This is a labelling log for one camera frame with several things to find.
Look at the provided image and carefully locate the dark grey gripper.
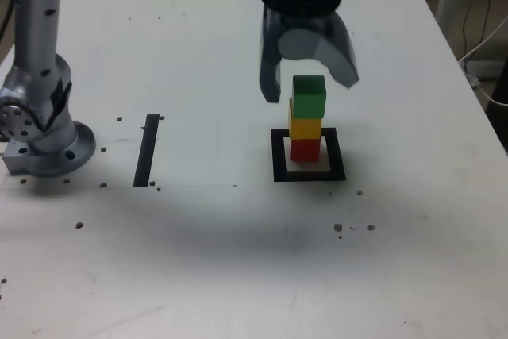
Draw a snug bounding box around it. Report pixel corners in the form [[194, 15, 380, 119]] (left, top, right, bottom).
[[258, 5, 360, 104]]

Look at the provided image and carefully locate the green cube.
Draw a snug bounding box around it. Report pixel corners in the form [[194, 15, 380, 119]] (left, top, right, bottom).
[[292, 75, 327, 120]]

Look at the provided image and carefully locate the yellow cube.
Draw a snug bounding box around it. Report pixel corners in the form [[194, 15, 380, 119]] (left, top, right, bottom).
[[288, 98, 322, 141]]

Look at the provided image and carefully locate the red cube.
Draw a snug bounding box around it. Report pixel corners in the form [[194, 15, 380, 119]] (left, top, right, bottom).
[[289, 138, 321, 164]]

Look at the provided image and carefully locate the black tape square outline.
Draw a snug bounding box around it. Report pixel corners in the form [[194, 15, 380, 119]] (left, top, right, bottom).
[[271, 127, 347, 183]]

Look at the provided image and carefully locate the black tape strip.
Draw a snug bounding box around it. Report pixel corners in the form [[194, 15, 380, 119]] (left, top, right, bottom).
[[133, 114, 161, 188]]

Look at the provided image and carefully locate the white cable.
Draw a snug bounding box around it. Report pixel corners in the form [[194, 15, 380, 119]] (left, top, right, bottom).
[[458, 16, 508, 106]]

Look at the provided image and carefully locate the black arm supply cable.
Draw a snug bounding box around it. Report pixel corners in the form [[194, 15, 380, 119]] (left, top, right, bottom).
[[0, 0, 19, 37]]

